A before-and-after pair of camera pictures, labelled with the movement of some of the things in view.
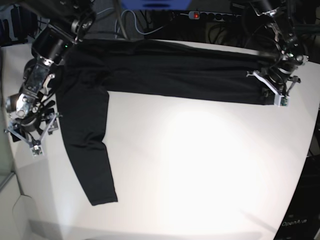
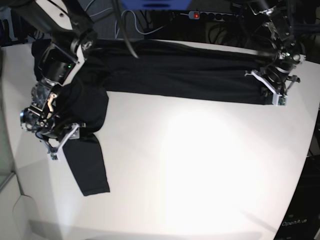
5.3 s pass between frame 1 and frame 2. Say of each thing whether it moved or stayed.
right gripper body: stayed
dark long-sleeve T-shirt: stayed
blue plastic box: stayed
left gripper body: moved
